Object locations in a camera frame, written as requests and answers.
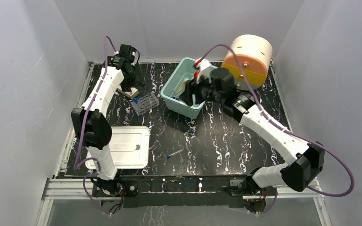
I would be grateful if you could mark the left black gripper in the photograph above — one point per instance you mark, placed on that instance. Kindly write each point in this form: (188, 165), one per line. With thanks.
(138, 79)

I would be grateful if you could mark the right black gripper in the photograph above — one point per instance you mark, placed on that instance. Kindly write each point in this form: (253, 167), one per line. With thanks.
(192, 87)

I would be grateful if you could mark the small white red box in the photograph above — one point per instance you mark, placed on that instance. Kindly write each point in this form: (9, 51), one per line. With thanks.
(129, 94)

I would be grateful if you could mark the clear test tube rack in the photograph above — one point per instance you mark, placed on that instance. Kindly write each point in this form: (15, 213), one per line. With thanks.
(145, 103)

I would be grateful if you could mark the tan rubber tubing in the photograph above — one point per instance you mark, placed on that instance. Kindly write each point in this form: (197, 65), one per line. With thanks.
(180, 89)

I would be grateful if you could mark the white bin lid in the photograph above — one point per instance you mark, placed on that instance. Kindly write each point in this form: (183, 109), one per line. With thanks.
(120, 147)

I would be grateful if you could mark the blue-cap test tube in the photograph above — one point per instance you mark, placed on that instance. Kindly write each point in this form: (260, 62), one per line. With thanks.
(174, 153)

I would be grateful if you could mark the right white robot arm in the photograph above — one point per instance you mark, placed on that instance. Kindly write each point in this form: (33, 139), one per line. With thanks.
(303, 161)

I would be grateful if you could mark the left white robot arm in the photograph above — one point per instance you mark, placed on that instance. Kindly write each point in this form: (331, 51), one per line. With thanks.
(120, 71)

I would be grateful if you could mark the round orange yellow drawer cabinet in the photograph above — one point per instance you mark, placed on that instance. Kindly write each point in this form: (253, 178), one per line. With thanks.
(254, 54)

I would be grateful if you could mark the light teal plastic bin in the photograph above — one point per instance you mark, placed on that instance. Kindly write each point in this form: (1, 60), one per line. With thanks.
(183, 72)

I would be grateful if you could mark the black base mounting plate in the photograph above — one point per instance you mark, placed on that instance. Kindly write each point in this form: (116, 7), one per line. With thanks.
(210, 190)

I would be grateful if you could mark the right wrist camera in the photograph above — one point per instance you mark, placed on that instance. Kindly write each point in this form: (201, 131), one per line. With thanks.
(203, 66)

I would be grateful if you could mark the aluminium frame rail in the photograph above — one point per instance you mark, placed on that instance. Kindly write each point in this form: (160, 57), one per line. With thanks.
(72, 189)

